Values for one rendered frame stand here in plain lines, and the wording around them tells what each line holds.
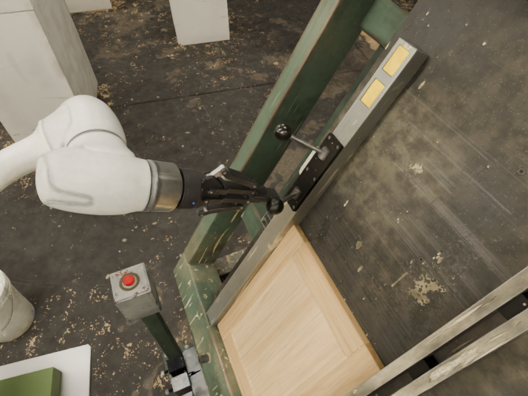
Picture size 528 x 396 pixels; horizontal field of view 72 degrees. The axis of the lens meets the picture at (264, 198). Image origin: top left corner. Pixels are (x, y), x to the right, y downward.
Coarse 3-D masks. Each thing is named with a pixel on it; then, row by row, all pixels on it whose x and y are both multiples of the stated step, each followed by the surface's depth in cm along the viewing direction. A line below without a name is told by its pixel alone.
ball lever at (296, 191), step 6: (294, 192) 84; (300, 192) 84; (270, 198) 77; (276, 198) 76; (288, 198) 81; (294, 198) 85; (270, 204) 75; (276, 204) 75; (282, 204) 76; (270, 210) 76; (276, 210) 75; (282, 210) 76
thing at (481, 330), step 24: (504, 288) 48; (480, 312) 51; (504, 312) 49; (432, 336) 56; (456, 336) 54; (480, 336) 54; (504, 336) 48; (408, 360) 59; (432, 360) 58; (456, 360) 53; (480, 360) 54; (360, 384) 66; (384, 384) 62; (408, 384) 59; (432, 384) 55
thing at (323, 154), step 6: (276, 126) 76; (282, 126) 75; (288, 126) 75; (276, 132) 75; (282, 132) 75; (288, 132) 75; (282, 138) 75; (288, 138) 76; (294, 138) 77; (300, 138) 77; (306, 144) 77; (318, 150) 78; (324, 150) 78; (318, 156) 79; (324, 156) 78
